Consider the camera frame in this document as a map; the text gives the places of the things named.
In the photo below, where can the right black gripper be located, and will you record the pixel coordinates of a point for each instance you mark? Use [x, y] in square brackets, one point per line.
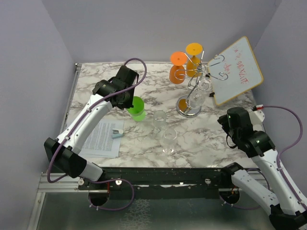
[223, 120]

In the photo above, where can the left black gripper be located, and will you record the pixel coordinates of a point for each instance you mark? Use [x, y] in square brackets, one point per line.
[127, 105]

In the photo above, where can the clear wine glass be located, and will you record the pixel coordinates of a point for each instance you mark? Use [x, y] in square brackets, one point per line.
[199, 94]
[159, 121]
[169, 140]

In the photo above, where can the green plastic wine glass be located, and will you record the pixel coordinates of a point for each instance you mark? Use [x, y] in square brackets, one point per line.
[137, 112]

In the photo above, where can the orange plastic wine glass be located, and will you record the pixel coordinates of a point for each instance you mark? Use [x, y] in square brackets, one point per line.
[177, 72]

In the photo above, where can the yellow plastic wine glass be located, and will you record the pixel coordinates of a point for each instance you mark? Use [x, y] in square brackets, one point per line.
[193, 50]

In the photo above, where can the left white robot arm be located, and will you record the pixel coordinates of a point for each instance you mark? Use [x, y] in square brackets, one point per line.
[63, 151]

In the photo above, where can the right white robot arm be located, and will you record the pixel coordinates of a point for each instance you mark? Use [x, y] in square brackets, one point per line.
[284, 203]

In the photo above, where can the chrome wine glass rack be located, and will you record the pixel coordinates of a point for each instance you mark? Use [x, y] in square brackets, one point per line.
[182, 104]

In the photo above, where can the clear wine glass front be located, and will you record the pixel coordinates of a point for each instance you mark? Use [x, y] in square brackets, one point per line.
[169, 140]

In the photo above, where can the small blue white stapler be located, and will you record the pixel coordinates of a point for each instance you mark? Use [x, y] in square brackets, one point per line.
[117, 133]

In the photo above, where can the printed paper sheets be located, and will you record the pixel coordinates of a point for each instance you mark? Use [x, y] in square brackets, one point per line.
[100, 144]

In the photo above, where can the whiteboard with yellow frame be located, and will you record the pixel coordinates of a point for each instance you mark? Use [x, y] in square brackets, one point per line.
[234, 71]

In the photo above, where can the aluminium frame rails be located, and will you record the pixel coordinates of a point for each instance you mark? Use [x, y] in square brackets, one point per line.
[67, 185]

